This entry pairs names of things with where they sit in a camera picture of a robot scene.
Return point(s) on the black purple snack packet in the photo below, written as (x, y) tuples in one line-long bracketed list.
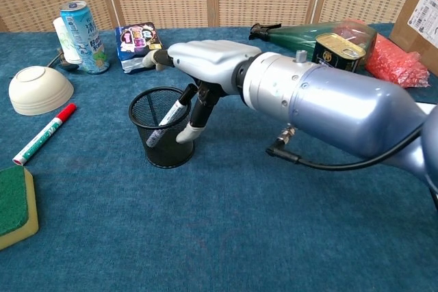
[(133, 39)]

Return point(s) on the white plastic cup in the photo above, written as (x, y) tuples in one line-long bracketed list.
[(66, 42)]

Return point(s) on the light blue drink can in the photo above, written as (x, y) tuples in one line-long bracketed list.
[(85, 42)]

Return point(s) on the beige upturned bowl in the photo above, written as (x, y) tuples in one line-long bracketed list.
[(37, 90)]

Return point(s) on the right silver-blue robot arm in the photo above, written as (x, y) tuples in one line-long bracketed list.
[(342, 107)]

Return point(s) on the red bubble wrap roll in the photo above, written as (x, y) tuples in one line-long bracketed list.
[(393, 63)]

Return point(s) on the metal spoon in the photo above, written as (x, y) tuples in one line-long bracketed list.
[(54, 59)]

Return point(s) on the blue table cloth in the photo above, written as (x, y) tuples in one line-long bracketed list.
[(205, 220)]

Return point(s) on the green spray bottle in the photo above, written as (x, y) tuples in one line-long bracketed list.
[(291, 39)]

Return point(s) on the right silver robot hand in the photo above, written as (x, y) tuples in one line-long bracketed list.
[(208, 59)]

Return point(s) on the green yellow sponge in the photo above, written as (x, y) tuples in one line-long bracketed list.
[(13, 199)]

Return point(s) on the brown cardboard box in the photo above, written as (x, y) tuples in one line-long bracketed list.
[(424, 15)]

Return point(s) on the red whiteboard marker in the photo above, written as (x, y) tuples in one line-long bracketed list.
[(41, 136)]

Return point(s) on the black luncheon meat can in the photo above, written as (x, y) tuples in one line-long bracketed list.
[(335, 57)]

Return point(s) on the black mesh pen cup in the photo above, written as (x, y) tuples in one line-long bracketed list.
[(167, 152)]

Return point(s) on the black whiteboard marker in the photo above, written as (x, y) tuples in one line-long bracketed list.
[(176, 109)]

